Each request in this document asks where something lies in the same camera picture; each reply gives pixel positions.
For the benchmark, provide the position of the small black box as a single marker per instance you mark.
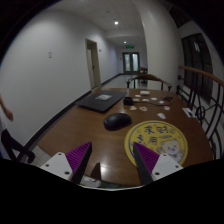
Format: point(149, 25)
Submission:
point(128, 101)

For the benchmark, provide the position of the dark grey closed laptop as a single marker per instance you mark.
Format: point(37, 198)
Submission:
point(100, 100)

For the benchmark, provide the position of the glazed double door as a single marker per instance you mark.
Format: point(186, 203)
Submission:
point(131, 62)

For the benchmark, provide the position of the wooden armchair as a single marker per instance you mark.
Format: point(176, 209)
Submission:
point(148, 77)

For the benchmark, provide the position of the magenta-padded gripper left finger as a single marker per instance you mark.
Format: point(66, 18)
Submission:
point(78, 156)

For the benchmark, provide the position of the white side door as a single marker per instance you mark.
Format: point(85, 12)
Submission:
point(94, 63)

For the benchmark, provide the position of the small cream sticker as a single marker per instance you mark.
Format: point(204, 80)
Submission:
point(132, 108)

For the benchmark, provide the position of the small red white sticker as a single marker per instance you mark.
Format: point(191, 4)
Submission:
point(166, 108)

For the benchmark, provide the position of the black chair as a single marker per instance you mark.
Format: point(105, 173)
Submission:
point(11, 143)

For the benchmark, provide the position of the black railing with wooden handrail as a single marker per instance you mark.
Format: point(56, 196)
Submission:
point(206, 110)

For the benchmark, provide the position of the white rectangular card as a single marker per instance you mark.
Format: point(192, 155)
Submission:
point(189, 112)

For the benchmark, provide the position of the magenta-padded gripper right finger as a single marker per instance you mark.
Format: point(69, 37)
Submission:
point(146, 158)

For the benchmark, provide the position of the person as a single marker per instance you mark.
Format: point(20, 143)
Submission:
point(4, 110)

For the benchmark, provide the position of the green exit sign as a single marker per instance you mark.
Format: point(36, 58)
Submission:
point(129, 46)

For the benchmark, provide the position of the black computer mouse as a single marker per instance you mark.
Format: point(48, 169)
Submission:
point(116, 121)

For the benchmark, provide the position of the dark framed window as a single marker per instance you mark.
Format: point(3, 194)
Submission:
point(196, 66)

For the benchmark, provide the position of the small white flat box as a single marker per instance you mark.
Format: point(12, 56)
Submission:
point(144, 92)

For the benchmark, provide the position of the small orange white sticker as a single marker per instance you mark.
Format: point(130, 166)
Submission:
point(143, 108)

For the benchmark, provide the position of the round yellow printed mouse pad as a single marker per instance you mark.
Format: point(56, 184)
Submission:
point(156, 136)

